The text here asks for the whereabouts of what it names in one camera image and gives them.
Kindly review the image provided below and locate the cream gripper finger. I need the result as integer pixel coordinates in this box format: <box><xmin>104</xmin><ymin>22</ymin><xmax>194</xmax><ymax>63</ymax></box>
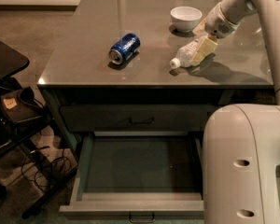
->
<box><xmin>192</xmin><ymin>19</ymin><xmax>207</xmax><ymax>38</ymax></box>
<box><xmin>190</xmin><ymin>35</ymin><xmax>217</xmax><ymax>65</ymax></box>

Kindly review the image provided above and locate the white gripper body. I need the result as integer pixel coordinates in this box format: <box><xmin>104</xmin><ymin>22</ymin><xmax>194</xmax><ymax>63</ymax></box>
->
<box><xmin>204</xmin><ymin>3</ymin><xmax>239</xmax><ymax>39</ymax></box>

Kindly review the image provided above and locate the clear plastic bottle blue label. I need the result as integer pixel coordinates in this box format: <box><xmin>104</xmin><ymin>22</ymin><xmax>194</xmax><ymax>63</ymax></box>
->
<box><xmin>169</xmin><ymin>39</ymin><xmax>207</xmax><ymax>69</ymax></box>

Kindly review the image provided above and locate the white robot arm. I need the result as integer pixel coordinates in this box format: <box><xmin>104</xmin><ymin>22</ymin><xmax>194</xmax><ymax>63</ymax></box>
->
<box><xmin>197</xmin><ymin>0</ymin><xmax>280</xmax><ymax>224</ymax></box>

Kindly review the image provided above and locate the grey top left drawer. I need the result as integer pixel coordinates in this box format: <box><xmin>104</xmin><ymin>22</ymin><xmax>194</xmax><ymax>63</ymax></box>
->
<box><xmin>60</xmin><ymin>105</ymin><xmax>216</xmax><ymax>132</ymax></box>

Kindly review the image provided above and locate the open grey middle drawer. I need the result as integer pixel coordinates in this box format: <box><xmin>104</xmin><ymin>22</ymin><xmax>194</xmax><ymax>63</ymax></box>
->
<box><xmin>60</xmin><ymin>134</ymin><xmax>203</xmax><ymax>223</ymax></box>

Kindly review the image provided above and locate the white ceramic bowl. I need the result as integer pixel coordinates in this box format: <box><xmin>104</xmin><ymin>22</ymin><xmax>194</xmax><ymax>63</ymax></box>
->
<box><xmin>170</xmin><ymin>7</ymin><xmax>203</xmax><ymax>33</ymax></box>

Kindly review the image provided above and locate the blue soda can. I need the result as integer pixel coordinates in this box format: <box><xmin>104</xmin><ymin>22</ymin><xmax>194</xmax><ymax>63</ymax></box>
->
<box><xmin>108</xmin><ymin>33</ymin><xmax>140</xmax><ymax>65</ymax></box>

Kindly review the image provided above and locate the black bag with tag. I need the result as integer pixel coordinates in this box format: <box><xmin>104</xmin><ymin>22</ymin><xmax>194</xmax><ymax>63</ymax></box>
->
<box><xmin>0</xmin><ymin>87</ymin><xmax>45</xmax><ymax>126</ymax></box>

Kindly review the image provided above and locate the black floor cable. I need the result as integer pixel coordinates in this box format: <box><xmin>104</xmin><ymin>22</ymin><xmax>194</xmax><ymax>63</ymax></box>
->
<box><xmin>21</xmin><ymin>147</ymin><xmax>73</xmax><ymax>194</ymax></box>

